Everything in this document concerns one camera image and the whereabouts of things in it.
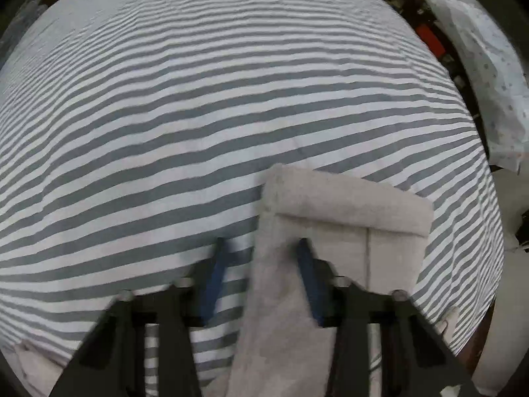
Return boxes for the beige pants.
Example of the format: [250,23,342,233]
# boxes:
[204,165,433,396]

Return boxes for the grey white striped bedsheet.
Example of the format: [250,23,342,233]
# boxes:
[1,0,503,383]

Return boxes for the white dotted garment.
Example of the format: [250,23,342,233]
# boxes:
[426,0,528,173]

